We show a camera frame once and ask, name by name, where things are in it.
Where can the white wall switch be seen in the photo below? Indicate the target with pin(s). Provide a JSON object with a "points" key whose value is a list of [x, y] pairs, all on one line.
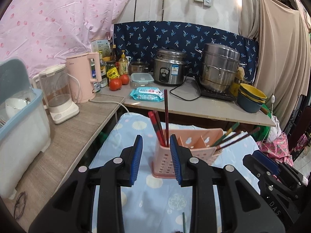
{"points": [[207, 1]]}

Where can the dark blue bowl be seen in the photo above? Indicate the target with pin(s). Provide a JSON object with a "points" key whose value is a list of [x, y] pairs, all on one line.
{"points": [[250, 105]]}

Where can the beige curtain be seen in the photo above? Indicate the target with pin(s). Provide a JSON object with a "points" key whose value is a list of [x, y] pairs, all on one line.
{"points": [[279, 53]]}

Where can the green plastic bag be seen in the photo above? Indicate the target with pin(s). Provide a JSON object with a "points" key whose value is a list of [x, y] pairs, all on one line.
{"points": [[266, 115]]}

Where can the navy floral cloth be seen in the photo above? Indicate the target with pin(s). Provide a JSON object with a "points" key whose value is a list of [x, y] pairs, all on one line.
{"points": [[170, 34]]}

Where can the steel rice cooker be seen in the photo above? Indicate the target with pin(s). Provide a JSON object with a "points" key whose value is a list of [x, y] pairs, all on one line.
{"points": [[170, 70]]}

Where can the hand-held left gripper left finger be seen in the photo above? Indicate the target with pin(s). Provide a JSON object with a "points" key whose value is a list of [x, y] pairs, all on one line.
{"points": [[136, 160]]}

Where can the clear bottle blue label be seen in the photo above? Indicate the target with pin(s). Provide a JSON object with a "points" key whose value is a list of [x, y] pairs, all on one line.
{"points": [[95, 65]]}

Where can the pink electric kettle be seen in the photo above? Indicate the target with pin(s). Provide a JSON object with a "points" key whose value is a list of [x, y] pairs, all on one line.
{"points": [[80, 77]]}

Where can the pink perforated utensil holder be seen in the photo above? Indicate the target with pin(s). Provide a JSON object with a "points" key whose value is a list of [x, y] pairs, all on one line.
{"points": [[158, 150]]}

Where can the steel steamer pot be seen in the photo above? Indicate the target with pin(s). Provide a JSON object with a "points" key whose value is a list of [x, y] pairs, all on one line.
{"points": [[218, 63]]}

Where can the eyeglasses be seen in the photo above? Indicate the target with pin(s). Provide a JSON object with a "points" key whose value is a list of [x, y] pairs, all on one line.
{"points": [[19, 206]]}

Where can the white green carton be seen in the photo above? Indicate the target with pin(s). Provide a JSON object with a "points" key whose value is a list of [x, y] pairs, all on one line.
{"points": [[99, 46]]}

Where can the brown red chopstick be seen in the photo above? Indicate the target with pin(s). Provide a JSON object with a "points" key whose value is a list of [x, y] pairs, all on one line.
{"points": [[252, 131], [237, 138]]}

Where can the white dish box blue lid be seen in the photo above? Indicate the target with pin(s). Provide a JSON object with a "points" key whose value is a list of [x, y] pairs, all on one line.
{"points": [[26, 136]]}

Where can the yellow bowl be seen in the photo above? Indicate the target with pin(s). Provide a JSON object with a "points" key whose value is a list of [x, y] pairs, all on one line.
{"points": [[254, 91]]}

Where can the small steel pot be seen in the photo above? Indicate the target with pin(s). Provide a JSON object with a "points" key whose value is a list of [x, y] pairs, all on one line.
{"points": [[138, 68]]}

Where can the printed blue tablecloth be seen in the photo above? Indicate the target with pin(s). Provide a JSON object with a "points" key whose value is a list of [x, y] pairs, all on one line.
{"points": [[155, 199]]}

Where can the black induction cooktop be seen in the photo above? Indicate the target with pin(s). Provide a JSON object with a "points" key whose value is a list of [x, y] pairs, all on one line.
{"points": [[216, 95]]}

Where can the pink dotted sheet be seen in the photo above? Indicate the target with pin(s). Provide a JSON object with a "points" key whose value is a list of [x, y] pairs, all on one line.
{"points": [[60, 17]]}

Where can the dark sauce bottle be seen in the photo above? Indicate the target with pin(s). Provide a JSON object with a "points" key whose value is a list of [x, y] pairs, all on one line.
{"points": [[113, 53]]}

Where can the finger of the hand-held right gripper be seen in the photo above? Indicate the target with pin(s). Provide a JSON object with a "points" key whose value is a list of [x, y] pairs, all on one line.
{"points": [[252, 165], [266, 161]]}

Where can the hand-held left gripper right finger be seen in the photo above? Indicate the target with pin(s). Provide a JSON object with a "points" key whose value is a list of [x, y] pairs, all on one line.
{"points": [[175, 160]]}

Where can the glass kettle white base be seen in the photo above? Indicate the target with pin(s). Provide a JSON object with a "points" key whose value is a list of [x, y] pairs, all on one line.
{"points": [[60, 111]]}

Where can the white bowl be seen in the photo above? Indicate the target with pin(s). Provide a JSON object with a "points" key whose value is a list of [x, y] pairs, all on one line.
{"points": [[15, 108]]}

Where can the bright red chopstick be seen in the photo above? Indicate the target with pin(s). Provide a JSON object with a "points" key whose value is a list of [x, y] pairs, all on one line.
{"points": [[153, 126]]}

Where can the yellow snack packet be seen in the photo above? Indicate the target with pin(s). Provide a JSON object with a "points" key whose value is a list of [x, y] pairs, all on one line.
{"points": [[113, 73]]}

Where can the blue wet wipes pack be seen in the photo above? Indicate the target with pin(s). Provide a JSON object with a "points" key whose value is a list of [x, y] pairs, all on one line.
{"points": [[145, 94]]}

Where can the clear plastic food container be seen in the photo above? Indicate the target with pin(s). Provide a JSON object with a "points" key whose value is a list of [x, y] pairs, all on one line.
{"points": [[142, 81]]}

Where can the tan loofah sponge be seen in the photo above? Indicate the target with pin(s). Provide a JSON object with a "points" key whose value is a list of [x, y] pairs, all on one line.
{"points": [[241, 73]]}

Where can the glass jar dark lid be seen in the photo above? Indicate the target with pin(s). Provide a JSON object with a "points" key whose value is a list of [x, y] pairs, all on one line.
{"points": [[111, 65]]}

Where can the pink floral cloth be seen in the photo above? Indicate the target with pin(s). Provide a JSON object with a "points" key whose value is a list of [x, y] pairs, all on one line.
{"points": [[277, 150]]}

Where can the yellow pump bottle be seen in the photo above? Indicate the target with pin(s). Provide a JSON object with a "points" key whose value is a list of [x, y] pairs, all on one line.
{"points": [[123, 65]]}

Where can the dark red chopstick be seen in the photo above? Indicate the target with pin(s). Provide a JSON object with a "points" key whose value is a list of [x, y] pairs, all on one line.
{"points": [[158, 123], [166, 116]]}

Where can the red tomato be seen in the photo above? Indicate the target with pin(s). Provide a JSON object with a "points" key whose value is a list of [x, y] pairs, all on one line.
{"points": [[115, 85], [124, 79]]}

